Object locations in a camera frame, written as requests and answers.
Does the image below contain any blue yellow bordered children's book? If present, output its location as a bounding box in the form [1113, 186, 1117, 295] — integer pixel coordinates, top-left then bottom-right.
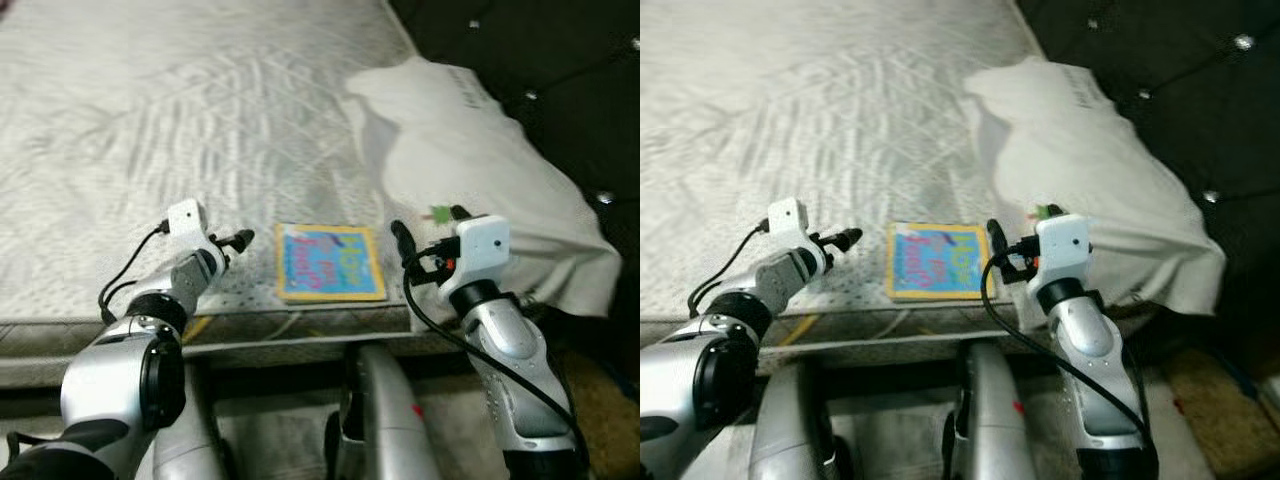
[275, 223, 387, 303]
[885, 222, 993, 301]

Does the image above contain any white pillow green tree print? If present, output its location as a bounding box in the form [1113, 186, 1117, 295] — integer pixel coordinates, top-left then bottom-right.
[965, 55, 1229, 316]
[345, 55, 623, 321]

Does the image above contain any grey upholstered bed base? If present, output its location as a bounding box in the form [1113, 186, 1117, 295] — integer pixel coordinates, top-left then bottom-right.
[0, 325, 451, 389]
[740, 322, 1001, 361]

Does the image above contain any white quilted mattress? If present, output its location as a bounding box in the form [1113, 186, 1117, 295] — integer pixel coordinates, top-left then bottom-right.
[640, 0, 1171, 351]
[0, 0, 561, 351]

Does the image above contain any silver robot right leg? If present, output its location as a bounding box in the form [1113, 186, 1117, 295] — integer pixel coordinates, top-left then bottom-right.
[328, 340, 441, 480]
[940, 340, 1036, 480]

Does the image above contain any silver robot leg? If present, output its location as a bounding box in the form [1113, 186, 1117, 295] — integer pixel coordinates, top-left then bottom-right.
[940, 340, 1036, 480]
[150, 360, 236, 480]
[328, 340, 441, 480]
[750, 360, 846, 480]

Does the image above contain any black tufted studded headboard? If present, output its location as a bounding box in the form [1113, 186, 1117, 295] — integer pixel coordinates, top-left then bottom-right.
[388, 0, 641, 401]
[1015, 0, 1280, 361]

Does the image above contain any silver robot left leg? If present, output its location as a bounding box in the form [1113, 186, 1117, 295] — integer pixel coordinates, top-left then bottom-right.
[150, 360, 236, 480]
[750, 360, 846, 480]

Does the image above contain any brown floor rug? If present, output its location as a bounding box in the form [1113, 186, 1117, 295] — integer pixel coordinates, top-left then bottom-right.
[545, 345, 641, 480]
[1160, 345, 1280, 480]

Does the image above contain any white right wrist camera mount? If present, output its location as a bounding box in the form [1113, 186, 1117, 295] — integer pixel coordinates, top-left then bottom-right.
[438, 214, 512, 296]
[1030, 213, 1093, 291]

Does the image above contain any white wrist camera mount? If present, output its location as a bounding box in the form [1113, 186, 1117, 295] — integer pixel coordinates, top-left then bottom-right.
[767, 197, 813, 246]
[438, 214, 512, 296]
[164, 198, 213, 246]
[1030, 213, 1093, 291]

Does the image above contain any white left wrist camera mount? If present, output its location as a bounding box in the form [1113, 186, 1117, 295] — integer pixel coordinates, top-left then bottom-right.
[164, 198, 213, 246]
[767, 197, 813, 246]

